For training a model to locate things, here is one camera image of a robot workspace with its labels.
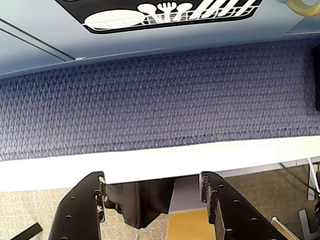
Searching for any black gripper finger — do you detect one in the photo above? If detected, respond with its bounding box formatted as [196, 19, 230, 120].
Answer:
[47, 170, 109, 240]
[198, 170, 289, 240]

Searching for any black flat strip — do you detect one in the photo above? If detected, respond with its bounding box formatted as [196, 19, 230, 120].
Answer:
[20, 222, 43, 240]

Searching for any grey wooden table leg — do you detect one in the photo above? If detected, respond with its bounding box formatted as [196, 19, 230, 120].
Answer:
[165, 174, 216, 240]

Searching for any dark hanging cloth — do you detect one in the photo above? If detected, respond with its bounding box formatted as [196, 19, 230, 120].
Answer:
[104, 178, 176, 229]

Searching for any metal chair base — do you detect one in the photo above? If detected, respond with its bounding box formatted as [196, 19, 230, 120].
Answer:
[270, 209, 320, 240]

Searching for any blue woven mat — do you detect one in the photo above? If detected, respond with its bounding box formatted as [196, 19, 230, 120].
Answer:
[0, 37, 320, 162]

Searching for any black box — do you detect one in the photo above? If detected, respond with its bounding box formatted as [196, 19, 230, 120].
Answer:
[312, 46, 320, 112]

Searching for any blue toy kitchen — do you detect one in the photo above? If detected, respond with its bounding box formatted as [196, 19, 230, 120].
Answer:
[0, 0, 320, 81]

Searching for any white cable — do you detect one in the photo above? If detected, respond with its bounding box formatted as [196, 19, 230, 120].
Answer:
[306, 157, 320, 201]

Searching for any gold dishwasher door handle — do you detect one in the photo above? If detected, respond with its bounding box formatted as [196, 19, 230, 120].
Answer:
[286, 0, 320, 18]

